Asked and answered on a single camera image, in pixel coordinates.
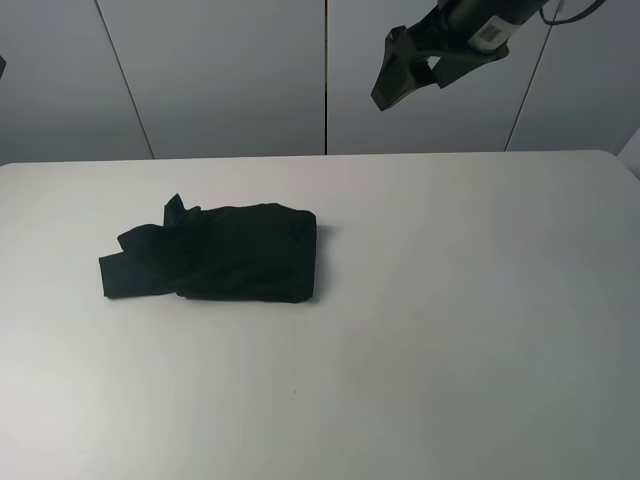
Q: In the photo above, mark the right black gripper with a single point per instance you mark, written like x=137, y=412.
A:
x=425, y=53

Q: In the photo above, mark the black printed t-shirt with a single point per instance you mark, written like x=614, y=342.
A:
x=264, y=252

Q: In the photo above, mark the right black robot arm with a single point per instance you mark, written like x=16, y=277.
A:
x=487, y=24

